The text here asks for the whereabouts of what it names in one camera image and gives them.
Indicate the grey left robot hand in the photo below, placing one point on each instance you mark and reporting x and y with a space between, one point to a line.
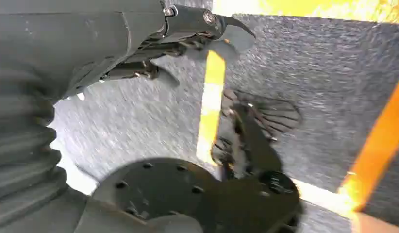
74 38

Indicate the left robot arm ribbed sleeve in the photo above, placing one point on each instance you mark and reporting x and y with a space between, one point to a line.
22 154

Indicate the yellow floor tape strip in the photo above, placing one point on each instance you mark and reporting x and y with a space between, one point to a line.
210 106

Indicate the black robot leg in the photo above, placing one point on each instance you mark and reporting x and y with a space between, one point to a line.
173 193

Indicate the wide yellow floor marking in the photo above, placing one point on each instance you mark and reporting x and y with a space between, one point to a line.
302 7

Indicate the pale floor tape strip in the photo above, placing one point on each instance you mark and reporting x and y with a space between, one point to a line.
325 197

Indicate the orange floor tape strip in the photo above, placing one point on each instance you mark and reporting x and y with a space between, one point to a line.
376 151

